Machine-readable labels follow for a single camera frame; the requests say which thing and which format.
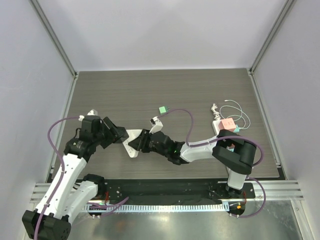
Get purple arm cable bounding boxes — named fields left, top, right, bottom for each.
left=156, top=108, right=266, bottom=218
left=34, top=116, right=130, bottom=237

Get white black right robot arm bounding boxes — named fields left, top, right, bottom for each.
left=123, top=129, right=257, bottom=198

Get pink cube adapter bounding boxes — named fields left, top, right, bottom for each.
left=218, top=118, right=237, bottom=132

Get aluminium right frame post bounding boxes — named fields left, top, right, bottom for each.
left=247, top=0, right=296, bottom=76

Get white perforated cable duct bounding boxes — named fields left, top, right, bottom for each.
left=81, top=202, right=229, bottom=214

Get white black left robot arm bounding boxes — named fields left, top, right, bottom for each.
left=22, top=111, right=129, bottom=240

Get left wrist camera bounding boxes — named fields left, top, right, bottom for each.
left=78, top=109, right=101, bottom=122

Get aluminium frame post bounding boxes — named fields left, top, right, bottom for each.
left=247, top=0, right=296, bottom=76
left=29, top=0, right=77, bottom=79

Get black cube socket adapter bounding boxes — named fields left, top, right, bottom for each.
left=116, top=126, right=129, bottom=138

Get teal small charger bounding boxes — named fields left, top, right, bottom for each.
left=233, top=125, right=242, bottom=133

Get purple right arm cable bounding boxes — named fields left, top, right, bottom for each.
left=156, top=108, right=266, bottom=218

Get aluminium left frame post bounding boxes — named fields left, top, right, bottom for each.
left=29, top=0, right=77, bottom=79

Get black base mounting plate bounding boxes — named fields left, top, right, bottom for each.
left=97, top=178, right=256, bottom=201

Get white charging cable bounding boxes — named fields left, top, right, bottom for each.
left=218, top=99, right=252, bottom=131

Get white power strip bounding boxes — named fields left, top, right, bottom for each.
left=212, top=120, right=225, bottom=136

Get green USB charger plug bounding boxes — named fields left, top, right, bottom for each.
left=158, top=106, right=170, bottom=115

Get white triangular power socket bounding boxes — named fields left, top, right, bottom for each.
left=122, top=129, right=142, bottom=159

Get aluminium front frame rail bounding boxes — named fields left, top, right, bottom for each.
left=29, top=180, right=305, bottom=204

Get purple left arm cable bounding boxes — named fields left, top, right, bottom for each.
left=34, top=116, right=130, bottom=237

